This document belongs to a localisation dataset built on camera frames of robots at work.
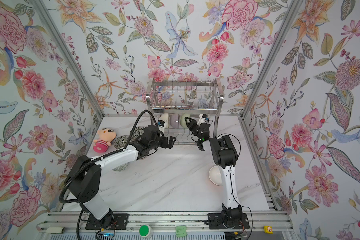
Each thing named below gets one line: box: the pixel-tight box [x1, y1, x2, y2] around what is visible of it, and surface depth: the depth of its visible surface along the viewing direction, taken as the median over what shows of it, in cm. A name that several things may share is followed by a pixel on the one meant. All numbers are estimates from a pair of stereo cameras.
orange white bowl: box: [208, 165, 223, 186], surface depth 88 cm
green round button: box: [138, 224, 153, 238], surface depth 65 cm
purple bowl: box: [169, 114, 179, 129], surface depth 103 cm
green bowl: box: [179, 113, 190, 129], surface depth 105 cm
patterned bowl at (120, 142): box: [113, 135, 129, 150], surface depth 103 cm
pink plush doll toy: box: [92, 127, 117, 153], surface depth 102 cm
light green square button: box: [175, 225, 187, 237], surface depth 72 cm
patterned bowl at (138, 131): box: [129, 126, 145, 142], surface depth 109 cm
